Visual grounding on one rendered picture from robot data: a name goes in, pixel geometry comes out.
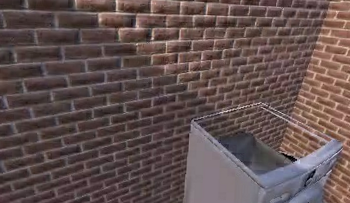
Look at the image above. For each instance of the grey metal washing machine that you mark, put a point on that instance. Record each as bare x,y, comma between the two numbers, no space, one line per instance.
219,182

